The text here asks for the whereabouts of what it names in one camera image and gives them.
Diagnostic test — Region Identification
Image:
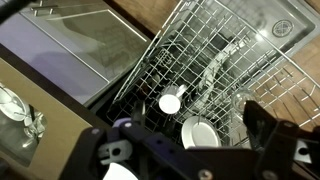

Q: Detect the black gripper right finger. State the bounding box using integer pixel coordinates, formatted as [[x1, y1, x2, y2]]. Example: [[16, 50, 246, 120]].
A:
[[243, 100, 277, 151]]

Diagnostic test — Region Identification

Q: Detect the clear drinking glass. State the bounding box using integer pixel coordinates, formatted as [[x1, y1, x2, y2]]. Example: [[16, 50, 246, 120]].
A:
[[231, 89, 257, 113]]

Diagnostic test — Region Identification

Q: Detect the white ceramic mug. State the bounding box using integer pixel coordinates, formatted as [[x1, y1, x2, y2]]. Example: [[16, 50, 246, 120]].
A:
[[158, 84, 187, 114]]

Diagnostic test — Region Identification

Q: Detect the white ceramic plate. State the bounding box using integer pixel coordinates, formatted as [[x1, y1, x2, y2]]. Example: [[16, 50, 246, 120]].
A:
[[181, 116, 221, 149]]

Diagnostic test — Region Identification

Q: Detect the metal wire dishwasher rack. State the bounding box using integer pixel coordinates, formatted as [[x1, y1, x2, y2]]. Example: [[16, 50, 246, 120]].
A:
[[105, 0, 320, 147]]

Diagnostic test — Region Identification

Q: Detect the grey cabinet door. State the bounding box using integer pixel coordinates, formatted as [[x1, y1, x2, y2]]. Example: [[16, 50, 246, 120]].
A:
[[0, 0, 150, 106]]

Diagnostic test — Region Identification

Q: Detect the stainless kitchen sink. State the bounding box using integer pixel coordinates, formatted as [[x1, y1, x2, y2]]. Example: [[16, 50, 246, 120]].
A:
[[0, 83, 48, 168]]

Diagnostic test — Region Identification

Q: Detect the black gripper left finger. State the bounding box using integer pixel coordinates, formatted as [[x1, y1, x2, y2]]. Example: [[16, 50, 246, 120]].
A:
[[132, 100, 146, 127]]

